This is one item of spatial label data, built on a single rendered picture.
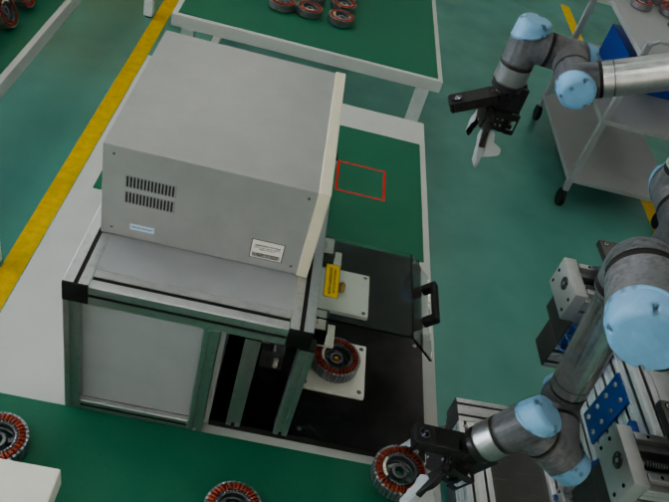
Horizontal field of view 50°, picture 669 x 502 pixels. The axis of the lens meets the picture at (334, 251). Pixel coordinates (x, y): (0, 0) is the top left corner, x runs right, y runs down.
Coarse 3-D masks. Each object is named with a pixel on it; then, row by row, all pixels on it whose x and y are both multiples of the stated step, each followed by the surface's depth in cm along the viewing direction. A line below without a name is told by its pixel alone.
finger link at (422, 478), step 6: (420, 474) 139; (420, 480) 138; (426, 480) 136; (414, 486) 138; (420, 486) 137; (408, 492) 138; (414, 492) 137; (426, 492) 138; (432, 492) 139; (402, 498) 139; (408, 498) 138; (414, 498) 137; (420, 498) 138; (426, 498) 139; (432, 498) 139
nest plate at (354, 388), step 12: (360, 348) 171; (312, 372) 162; (360, 372) 165; (312, 384) 159; (324, 384) 160; (336, 384) 161; (348, 384) 162; (360, 384) 163; (348, 396) 160; (360, 396) 160
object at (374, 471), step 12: (384, 456) 144; (396, 456) 146; (408, 456) 146; (372, 468) 143; (384, 468) 142; (396, 468) 145; (408, 468) 146; (420, 468) 144; (372, 480) 143; (384, 480) 140; (396, 480) 143; (408, 480) 144; (384, 492) 140; (396, 492) 139
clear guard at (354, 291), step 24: (336, 240) 153; (336, 264) 148; (360, 264) 149; (384, 264) 151; (408, 264) 153; (360, 288) 144; (384, 288) 146; (408, 288) 148; (336, 312) 138; (360, 312) 139; (384, 312) 141; (408, 312) 142; (408, 336) 138
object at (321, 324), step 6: (318, 324) 154; (324, 324) 154; (318, 330) 153; (324, 330) 153; (330, 330) 159; (318, 336) 154; (324, 336) 154; (330, 336) 158; (318, 342) 155; (324, 342) 155; (330, 342) 156; (276, 348) 159
